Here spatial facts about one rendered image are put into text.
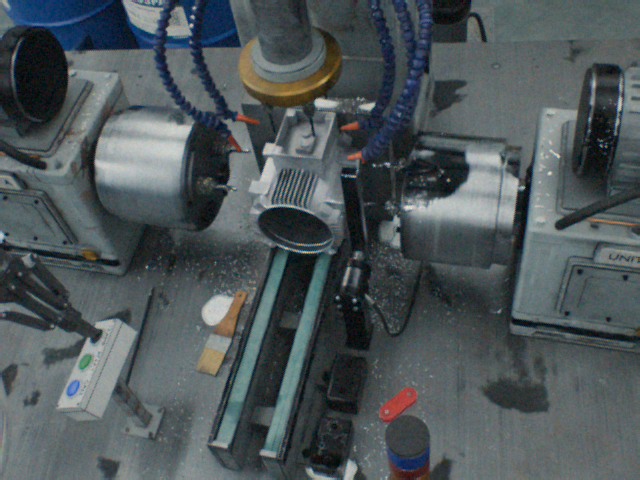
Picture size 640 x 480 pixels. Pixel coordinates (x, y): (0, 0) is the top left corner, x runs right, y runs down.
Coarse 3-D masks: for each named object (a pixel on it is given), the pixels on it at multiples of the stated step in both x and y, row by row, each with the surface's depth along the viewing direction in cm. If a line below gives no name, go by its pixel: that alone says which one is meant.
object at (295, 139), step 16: (288, 112) 147; (320, 112) 146; (288, 128) 148; (304, 128) 148; (320, 128) 147; (336, 128) 147; (288, 144) 146; (304, 144) 143; (320, 144) 145; (336, 144) 148; (288, 160) 141; (304, 160) 140; (320, 160) 139; (320, 176) 143
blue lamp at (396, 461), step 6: (390, 456) 101; (396, 456) 99; (420, 456) 98; (426, 456) 101; (396, 462) 101; (402, 462) 99; (408, 462) 99; (414, 462) 99; (420, 462) 100; (402, 468) 101; (408, 468) 101; (414, 468) 101
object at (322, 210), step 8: (344, 136) 149; (344, 144) 149; (256, 200) 143; (264, 200) 142; (256, 208) 143; (264, 208) 142; (320, 208) 139; (328, 208) 140; (320, 216) 140; (328, 216) 139; (264, 240) 153; (328, 248) 149; (336, 248) 149
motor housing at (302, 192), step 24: (336, 168) 147; (360, 168) 153; (288, 192) 141; (312, 192) 140; (264, 216) 150; (288, 216) 156; (312, 216) 157; (336, 216) 142; (288, 240) 153; (312, 240) 153; (336, 240) 146
